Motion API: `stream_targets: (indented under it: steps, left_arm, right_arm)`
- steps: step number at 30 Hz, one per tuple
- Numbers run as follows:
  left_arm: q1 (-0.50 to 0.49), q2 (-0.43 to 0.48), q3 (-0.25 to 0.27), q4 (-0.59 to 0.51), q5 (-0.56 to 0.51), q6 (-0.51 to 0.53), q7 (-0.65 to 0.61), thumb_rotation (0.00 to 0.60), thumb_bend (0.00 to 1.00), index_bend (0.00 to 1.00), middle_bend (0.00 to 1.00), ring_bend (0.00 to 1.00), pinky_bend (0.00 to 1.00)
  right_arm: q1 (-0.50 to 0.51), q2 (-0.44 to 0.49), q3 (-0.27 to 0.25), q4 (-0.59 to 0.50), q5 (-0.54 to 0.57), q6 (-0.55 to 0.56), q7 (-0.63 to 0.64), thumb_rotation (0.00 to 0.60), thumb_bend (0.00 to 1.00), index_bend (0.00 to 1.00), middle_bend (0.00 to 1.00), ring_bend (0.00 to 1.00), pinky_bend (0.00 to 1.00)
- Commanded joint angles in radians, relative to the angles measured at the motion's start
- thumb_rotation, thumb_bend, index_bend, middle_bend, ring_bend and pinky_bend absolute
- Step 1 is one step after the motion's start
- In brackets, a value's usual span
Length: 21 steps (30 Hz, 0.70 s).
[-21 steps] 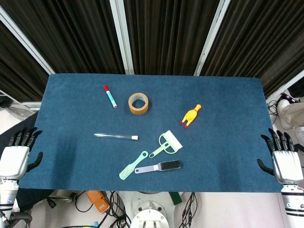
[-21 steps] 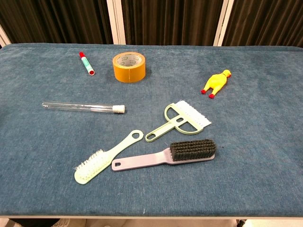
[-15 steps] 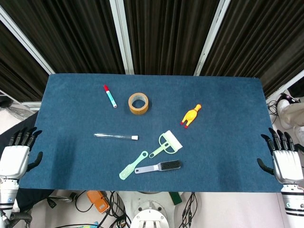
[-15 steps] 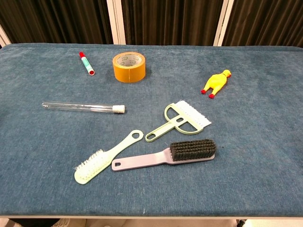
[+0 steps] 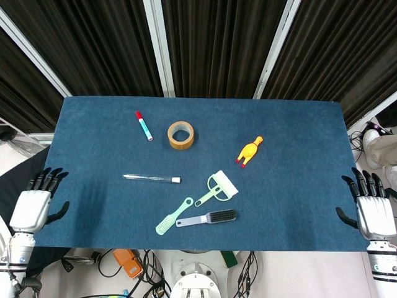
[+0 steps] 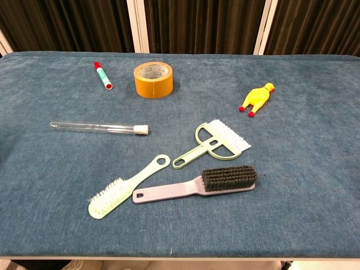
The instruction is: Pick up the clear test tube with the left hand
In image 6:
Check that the green brush with white bristles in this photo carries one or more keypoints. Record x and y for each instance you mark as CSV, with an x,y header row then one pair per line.
x,y
140,175

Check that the grey black brush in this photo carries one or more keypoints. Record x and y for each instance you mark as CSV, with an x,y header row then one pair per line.
x,y
230,177

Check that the brown packing tape roll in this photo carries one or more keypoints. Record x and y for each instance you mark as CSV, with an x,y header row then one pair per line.
x,y
153,89

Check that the green white squeegee scraper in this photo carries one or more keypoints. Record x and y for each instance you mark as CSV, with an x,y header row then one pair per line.
x,y
191,155

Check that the blue table cloth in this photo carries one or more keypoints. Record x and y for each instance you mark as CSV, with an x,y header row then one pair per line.
x,y
281,197

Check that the yellow rubber chicken toy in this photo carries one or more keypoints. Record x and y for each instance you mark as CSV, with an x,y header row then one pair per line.
x,y
257,97

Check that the transparent tube with white stopper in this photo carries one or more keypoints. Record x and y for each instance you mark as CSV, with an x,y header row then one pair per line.
x,y
98,128

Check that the white frame post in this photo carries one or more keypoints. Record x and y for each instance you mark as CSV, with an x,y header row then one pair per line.
x,y
5,45
265,25
138,25

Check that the red capped teal marker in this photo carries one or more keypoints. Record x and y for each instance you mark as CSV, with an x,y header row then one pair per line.
x,y
102,76

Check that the dark pleated curtain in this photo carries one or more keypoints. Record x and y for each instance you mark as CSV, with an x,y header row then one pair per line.
x,y
202,25
315,25
70,22

